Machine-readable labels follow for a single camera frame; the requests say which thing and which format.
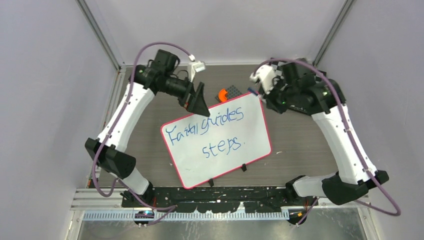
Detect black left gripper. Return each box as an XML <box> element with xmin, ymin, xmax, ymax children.
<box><xmin>160</xmin><ymin>74</ymin><xmax>211</xmax><ymax>117</ymax></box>

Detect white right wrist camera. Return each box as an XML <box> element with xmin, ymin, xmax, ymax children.
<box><xmin>249</xmin><ymin>65</ymin><xmax>281</xmax><ymax>96</ymax></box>

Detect aluminium frame rail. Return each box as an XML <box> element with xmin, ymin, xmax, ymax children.
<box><xmin>70</xmin><ymin>187</ymin><xmax>373</xmax><ymax>222</ymax></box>

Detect black and white chessboard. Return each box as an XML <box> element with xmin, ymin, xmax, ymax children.
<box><xmin>268</xmin><ymin>57</ymin><xmax>321</xmax><ymax>116</ymax></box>

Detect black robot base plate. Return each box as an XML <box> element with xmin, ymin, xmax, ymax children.
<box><xmin>121</xmin><ymin>186</ymin><xmax>316</xmax><ymax>214</ymax></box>

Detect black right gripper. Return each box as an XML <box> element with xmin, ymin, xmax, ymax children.
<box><xmin>259</xmin><ymin>76</ymin><xmax>298</xmax><ymax>114</ymax></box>

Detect blue marker cap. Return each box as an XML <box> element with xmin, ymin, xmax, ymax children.
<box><xmin>247</xmin><ymin>87</ymin><xmax>259</xmax><ymax>96</ymax></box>

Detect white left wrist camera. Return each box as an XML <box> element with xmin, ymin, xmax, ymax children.
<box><xmin>187</xmin><ymin>54</ymin><xmax>206</xmax><ymax>82</ymax></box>

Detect pink-framed whiteboard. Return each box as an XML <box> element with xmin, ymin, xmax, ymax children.
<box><xmin>160</xmin><ymin>93</ymin><xmax>272</xmax><ymax>189</ymax></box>

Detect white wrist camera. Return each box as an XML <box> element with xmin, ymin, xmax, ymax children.
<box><xmin>249</xmin><ymin>65</ymin><xmax>281</xmax><ymax>96</ymax></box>
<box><xmin>187</xmin><ymin>54</ymin><xmax>206</xmax><ymax>82</ymax></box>

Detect grey lego baseplate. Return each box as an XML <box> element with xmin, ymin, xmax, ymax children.
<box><xmin>215</xmin><ymin>85</ymin><xmax>243</xmax><ymax>103</ymax></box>

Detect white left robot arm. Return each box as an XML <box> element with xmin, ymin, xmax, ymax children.
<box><xmin>84</xmin><ymin>49</ymin><xmax>210</xmax><ymax>207</ymax></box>

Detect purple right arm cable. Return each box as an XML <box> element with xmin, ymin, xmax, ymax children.
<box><xmin>258</xmin><ymin>58</ymin><xmax>402</xmax><ymax>227</ymax></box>

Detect orange curved block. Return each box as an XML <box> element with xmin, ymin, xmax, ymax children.
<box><xmin>217</xmin><ymin>88</ymin><xmax>228</xmax><ymax>103</ymax></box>

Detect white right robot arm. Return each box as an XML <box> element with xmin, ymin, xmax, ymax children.
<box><xmin>250</xmin><ymin>60</ymin><xmax>389</xmax><ymax>205</ymax></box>

